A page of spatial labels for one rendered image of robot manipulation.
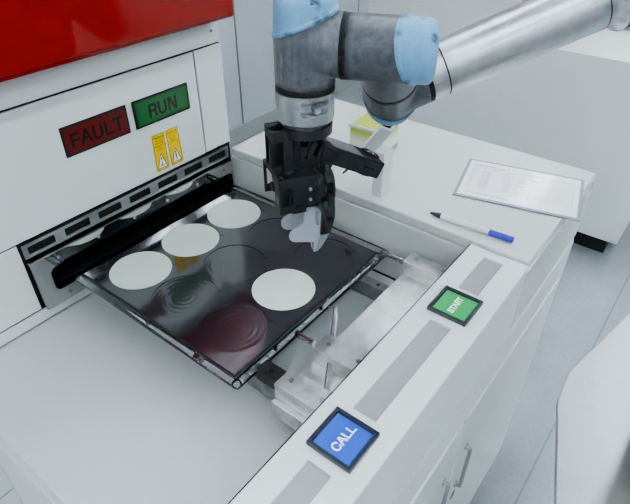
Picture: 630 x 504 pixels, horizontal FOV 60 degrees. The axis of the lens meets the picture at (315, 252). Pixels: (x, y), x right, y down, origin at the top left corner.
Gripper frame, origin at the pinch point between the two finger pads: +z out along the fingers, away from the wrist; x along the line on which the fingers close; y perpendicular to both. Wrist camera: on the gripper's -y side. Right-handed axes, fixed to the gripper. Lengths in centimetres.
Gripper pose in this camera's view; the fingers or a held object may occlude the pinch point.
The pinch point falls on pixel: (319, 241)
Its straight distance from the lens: 83.5
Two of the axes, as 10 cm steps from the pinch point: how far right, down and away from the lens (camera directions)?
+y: -9.3, 2.2, -2.9
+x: 3.6, 5.6, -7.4
